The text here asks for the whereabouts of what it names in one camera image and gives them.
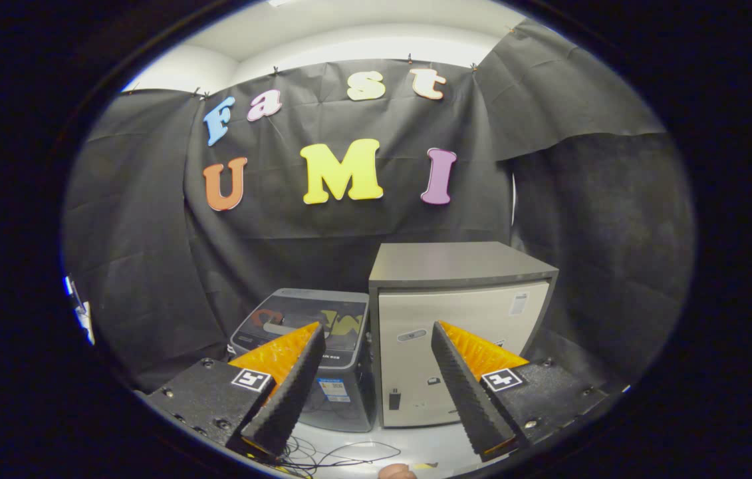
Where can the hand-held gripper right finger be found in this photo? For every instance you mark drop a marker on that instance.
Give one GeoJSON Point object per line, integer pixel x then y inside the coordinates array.
{"type": "Point", "coordinates": [465, 396]}

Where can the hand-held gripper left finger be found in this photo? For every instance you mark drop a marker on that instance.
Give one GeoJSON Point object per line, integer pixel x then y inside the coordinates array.
{"type": "Point", "coordinates": [289, 396]}

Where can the grey washing machine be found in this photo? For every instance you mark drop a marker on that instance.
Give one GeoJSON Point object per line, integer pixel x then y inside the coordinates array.
{"type": "Point", "coordinates": [342, 406]}

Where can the grey cabinet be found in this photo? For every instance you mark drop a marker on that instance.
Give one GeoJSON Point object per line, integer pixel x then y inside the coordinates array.
{"type": "Point", "coordinates": [455, 266]}

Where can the black backdrop cloth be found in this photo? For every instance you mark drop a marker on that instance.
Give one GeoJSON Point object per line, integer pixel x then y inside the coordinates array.
{"type": "Point", "coordinates": [322, 233]}

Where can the white object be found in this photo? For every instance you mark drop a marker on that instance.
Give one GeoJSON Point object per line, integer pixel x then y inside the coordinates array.
{"type": "Point", "coordinates": [83, 319]}

